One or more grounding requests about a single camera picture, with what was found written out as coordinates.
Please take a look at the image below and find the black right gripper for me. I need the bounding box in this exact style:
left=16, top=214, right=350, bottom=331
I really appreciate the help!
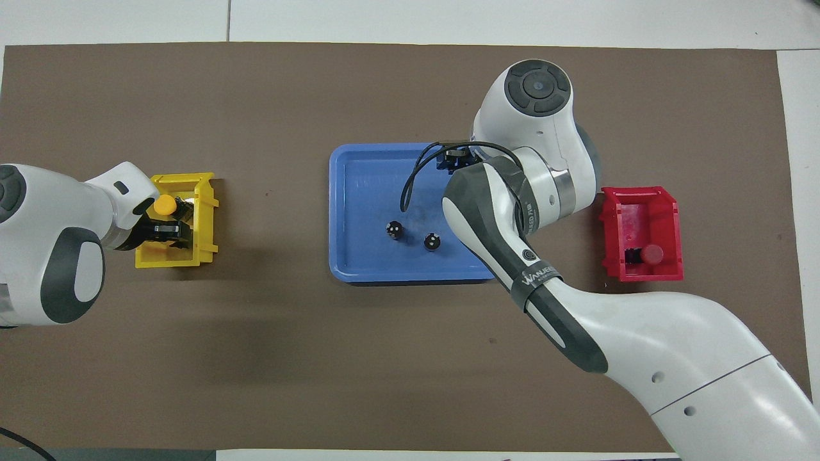
left=445, top=146, right=478, bottom=170

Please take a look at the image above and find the blue plastic tray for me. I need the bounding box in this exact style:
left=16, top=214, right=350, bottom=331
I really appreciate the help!
left=329, top=142, right=507, bottom=284

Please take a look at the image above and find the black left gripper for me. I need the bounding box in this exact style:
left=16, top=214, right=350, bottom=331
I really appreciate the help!
left=119, top=198, right=188, bottom=252

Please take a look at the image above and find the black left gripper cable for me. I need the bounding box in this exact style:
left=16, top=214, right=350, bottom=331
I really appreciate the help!
left=0, top=426, right=57, bottom=461

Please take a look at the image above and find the red plastic bin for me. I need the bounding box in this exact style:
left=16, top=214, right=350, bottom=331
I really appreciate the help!
left=600, top=186, right=684, bottom=283

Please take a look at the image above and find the yellow plastic bin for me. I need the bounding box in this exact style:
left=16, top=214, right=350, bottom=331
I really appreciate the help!
left=135, top=172, right=220, bottom=269

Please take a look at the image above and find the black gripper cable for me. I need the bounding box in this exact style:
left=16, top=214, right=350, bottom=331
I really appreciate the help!
left=400, top=141, right=523, bottom=213
left=0, top=426, right=57, bottom=461

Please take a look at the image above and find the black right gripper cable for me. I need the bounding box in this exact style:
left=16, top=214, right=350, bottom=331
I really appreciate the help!
left=400, top=141, right=523, bottom=213

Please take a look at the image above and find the brown table mat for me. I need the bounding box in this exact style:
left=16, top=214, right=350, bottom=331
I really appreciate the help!
left=0, top=42, right=816, bottom=453

